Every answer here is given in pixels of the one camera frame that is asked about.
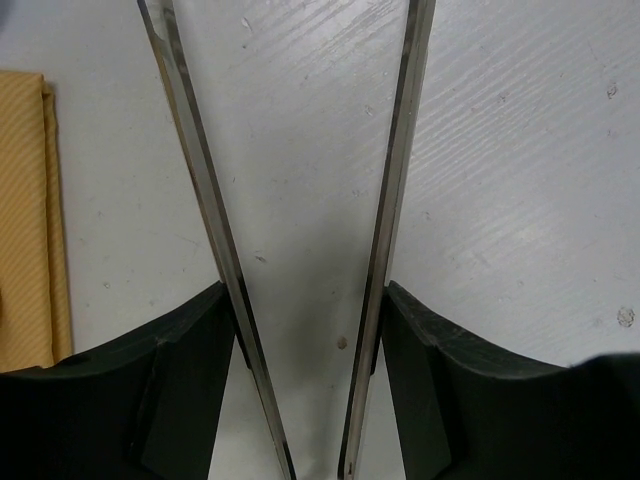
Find orange placemat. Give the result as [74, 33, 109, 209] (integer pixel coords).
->
[0, 71, 72, 372]

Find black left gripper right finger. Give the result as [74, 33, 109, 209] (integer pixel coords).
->
[382, 283, 639, 479]

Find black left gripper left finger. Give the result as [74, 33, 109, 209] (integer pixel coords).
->
[1, 283, 235, 479]

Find metal tongs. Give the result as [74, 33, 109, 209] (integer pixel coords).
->
[138, 1, 435, 479]

